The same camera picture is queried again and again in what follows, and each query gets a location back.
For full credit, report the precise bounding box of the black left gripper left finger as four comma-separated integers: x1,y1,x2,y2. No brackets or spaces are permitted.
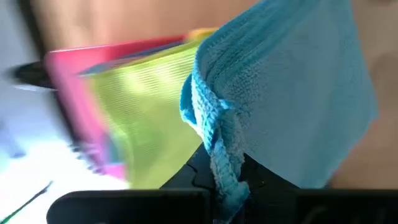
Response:
46,142,218,224

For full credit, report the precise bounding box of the yellow microfiber towel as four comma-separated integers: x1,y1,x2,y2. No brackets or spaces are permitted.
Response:
185,27,219,42

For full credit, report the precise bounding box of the pink plastic bin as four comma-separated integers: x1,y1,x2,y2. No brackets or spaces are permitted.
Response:
44,34,189,182

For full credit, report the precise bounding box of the light blue microfiber towel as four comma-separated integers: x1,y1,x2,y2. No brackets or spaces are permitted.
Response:
179,0,379,224

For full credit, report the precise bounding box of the green microfiber towel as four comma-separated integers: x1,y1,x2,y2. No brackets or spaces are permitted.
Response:
88,40,205,190

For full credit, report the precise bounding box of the black floor cable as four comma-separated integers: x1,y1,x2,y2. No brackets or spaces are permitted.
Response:
0,180,54,224

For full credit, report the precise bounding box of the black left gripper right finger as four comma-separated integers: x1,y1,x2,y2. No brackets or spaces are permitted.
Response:
238,154,398,224

